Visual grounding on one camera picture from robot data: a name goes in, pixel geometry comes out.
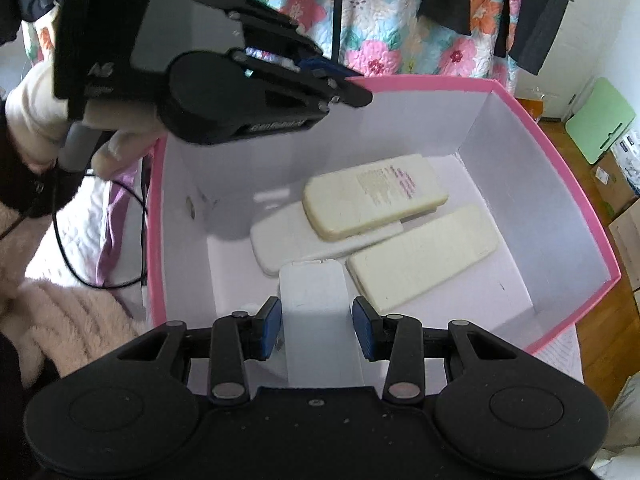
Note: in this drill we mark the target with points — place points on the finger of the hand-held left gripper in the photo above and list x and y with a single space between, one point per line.
280 30
300 87

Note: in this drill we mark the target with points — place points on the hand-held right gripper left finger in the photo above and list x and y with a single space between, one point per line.
265 332

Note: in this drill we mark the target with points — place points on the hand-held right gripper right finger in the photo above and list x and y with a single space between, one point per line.
365 332

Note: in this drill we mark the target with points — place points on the white rectangular box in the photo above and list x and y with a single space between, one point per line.
320 320

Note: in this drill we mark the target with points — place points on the white case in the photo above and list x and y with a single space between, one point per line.
280 247

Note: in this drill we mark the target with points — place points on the cream textured case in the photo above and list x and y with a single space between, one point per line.
425 255

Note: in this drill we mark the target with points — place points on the cream rectangular block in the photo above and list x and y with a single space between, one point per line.
375 195

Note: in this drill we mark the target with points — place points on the pink cardboard box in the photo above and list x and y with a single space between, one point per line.
530 220

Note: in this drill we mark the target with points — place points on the person's left forearm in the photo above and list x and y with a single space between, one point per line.
20 185

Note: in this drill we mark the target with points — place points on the person's left hand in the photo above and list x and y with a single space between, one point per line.
35 110

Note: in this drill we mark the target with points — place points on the black belt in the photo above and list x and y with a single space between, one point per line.
337 10

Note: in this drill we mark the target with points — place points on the floral quilt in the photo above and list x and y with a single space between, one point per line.
375 52

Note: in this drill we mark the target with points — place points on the purple cloth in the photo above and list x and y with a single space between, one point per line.
112 240

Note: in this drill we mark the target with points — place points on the cream fluffy robe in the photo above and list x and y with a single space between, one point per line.
65 320

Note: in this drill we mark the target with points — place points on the dark grey hanging garment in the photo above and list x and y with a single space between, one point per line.
545 15

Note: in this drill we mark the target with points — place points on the green folding stool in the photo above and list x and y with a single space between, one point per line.
597 120

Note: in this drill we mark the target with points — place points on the stack of white packages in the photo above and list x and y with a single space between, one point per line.
631 160

